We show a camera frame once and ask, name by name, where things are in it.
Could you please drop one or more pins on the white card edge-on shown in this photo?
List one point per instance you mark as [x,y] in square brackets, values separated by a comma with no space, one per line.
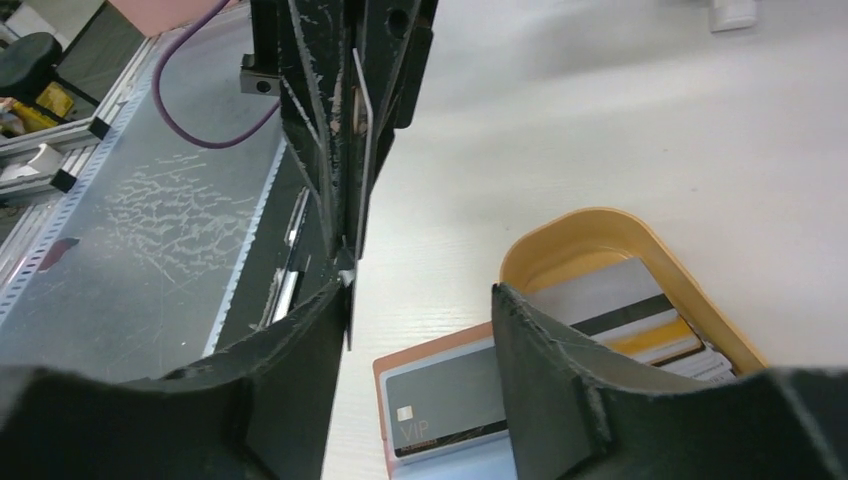
[364,127]

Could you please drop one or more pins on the white left rack foot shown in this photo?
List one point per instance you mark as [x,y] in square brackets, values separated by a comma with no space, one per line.
[728,15]

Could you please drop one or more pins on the yellow striped card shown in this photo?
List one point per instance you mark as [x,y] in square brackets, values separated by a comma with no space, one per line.
[658,344]

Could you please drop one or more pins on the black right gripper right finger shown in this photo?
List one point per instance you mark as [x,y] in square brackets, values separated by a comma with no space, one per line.
[577,410]

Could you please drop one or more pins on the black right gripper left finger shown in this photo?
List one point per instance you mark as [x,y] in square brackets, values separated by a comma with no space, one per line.
[259,409]

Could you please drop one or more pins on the tan oval card tray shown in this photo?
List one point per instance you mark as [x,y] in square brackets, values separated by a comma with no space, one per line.
[590,239]

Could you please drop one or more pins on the grey VIP card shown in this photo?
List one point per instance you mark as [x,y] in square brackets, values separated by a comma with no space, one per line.
[443,402]

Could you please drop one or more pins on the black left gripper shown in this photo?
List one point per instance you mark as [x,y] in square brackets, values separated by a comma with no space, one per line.
[314,46]

